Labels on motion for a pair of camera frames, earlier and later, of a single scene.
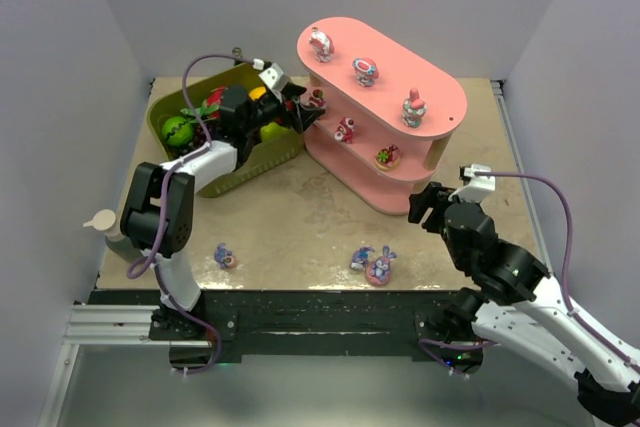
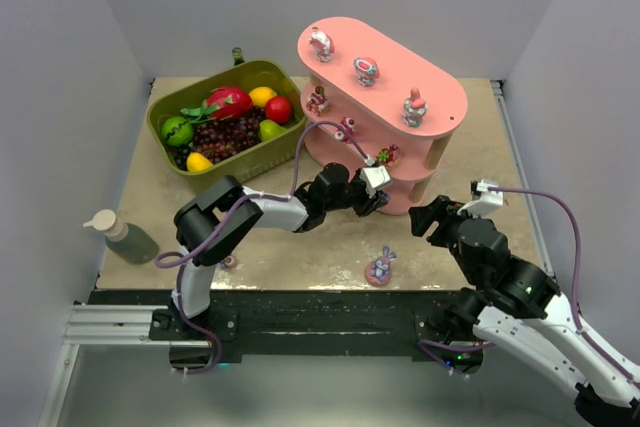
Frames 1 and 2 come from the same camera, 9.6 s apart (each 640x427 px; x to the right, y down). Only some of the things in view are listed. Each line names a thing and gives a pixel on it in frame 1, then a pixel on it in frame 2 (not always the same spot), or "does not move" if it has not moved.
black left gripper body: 293,107 to 364,199
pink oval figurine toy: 366,71 does not move
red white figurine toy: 345,130 does not move
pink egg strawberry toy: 388,158 does not move
